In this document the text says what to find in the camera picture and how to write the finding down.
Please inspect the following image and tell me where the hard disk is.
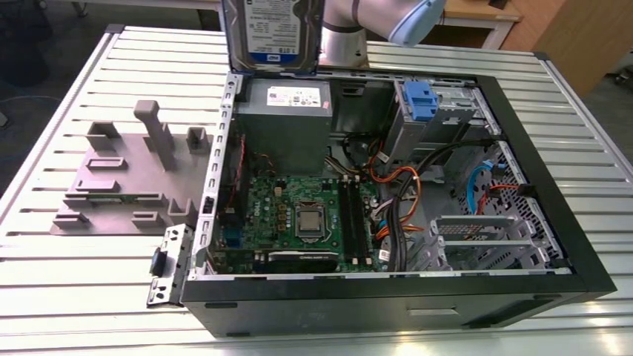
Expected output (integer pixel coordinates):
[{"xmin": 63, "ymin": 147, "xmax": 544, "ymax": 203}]
[{"xmin": 221, "ymin": 0, "xmax": 328, "ymax": 78}]

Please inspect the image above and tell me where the metal disk bay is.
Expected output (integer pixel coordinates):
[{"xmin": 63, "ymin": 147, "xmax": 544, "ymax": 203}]
[{"xmin": 428, "ymin": 213, "xmax": 565, "ymax": 274}]

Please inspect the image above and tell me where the green motherboard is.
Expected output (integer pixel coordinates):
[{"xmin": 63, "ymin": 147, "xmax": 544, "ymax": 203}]
[{"xmin": 209, "ymin": 174, "xmax": 392, "ymax": 275}]

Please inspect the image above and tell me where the CPU socket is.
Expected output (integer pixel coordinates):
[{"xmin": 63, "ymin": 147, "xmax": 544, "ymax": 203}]
[{"xmin": 292, "ymin": 200, "xmax": 332, "ymax": 245}]

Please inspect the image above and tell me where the grey power supply unit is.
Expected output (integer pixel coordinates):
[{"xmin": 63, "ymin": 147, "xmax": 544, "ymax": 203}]
[{"xmin": 232, "ymin": 77, "xmax": 333, "ymax": 179}]

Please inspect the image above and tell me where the silver CPU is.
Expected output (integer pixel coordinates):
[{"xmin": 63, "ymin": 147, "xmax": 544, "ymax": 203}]
[{"xmin": 296, "ymin": 211, "xmax": 324, "ymax": 238}]

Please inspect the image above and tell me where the black RAM slot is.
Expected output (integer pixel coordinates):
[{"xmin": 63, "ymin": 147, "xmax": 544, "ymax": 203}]
[{"xmin": 337, "ymin": 177, "xmax": 359, "ymax": 265}]

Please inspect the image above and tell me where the black case fan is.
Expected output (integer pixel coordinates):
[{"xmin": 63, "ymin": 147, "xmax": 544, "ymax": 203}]
[{"xmin": 220, "ymin": 125, "xmax": 248, "ymax": 223}]

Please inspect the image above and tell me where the black graphics card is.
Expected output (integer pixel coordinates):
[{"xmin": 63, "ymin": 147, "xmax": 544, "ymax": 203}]
[{"xmin": 255, "ymin": 250, "xmax": 343, "ymax": 275}]

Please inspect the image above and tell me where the silver optical drive cage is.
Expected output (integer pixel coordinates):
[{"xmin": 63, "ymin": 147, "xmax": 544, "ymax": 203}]
[{"xmin": 383, "ymin": 76, "xmax": 496, "ymax": 168}]

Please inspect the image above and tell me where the blue plastic drive latch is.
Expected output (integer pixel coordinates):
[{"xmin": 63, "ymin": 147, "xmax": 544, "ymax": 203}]
[{"xmin": 403, "ymin": 80, "xmax": 440, "ymax": 122}]

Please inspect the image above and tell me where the black open PC case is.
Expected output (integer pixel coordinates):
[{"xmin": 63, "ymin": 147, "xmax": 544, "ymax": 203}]
[{"xmin": 180, "ymin": 59, "xmax": 618, "ymax": 339}]

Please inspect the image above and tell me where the grey parts rack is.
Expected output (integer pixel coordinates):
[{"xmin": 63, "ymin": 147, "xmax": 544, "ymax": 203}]
[{"xmin": 48, "ymin": 99, "xmax": 217, "ymax": 238}]

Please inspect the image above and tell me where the green RAM stick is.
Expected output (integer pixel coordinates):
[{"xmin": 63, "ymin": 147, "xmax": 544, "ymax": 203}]
[{"xmin": 87, "ymin": 197, "xmax": 139, "ymax": 208}]

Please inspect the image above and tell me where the wooden cabinet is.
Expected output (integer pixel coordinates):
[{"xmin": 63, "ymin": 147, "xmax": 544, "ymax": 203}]
[{"xmin": 499, "ymin": 0, "xmax": 633, "ymax": 98}]

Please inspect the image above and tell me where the red black twisted wire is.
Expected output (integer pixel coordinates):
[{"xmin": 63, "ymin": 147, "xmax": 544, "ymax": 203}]
[{"xmin": 229, "ymin": 133, "xmax": 248, "ymax": 214}]

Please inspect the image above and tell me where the orange power wire bundle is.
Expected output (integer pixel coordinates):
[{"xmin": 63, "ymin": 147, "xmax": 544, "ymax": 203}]
[{"xmin": 368, "ymin": 137, "xmax": 428, "ymax": 244}]

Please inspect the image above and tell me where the black cable bundle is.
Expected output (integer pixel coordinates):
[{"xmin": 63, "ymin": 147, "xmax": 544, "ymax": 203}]
[{"xmin": 383, "ymin": 137, "xmax": 496, "ymax": 274}]

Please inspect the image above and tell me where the blue SATA wire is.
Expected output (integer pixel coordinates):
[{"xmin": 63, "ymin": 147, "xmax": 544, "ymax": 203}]
[{"xmin": 467, "ymin": 162, "xmax": 497, "ymax": 217}]

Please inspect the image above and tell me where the metal rear retention bracket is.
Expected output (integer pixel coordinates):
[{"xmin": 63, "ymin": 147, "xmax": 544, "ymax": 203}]
[{"xmin": 147, "ymin": 223, "xmax": 195, "ymax": 309}]

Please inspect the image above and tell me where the wooden desk white frame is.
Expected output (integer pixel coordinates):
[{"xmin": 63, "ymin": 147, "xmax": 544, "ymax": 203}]
[{"xmin": 217, "ymin": 0, "xmax": 525, "ymax": 49}]

